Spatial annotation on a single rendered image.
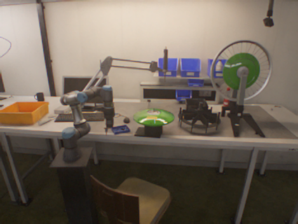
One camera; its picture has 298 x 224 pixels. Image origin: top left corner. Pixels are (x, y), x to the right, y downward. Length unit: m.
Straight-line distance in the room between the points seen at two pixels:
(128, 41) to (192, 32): 0.70
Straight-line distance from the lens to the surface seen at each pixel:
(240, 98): 1.83
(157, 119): 1.44
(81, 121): 1.48
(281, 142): 1.76
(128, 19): 2.38
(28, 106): 2.34
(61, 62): 2.69
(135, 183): 1.58
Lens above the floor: 1.65
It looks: 21 degrees down
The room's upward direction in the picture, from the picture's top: straight up
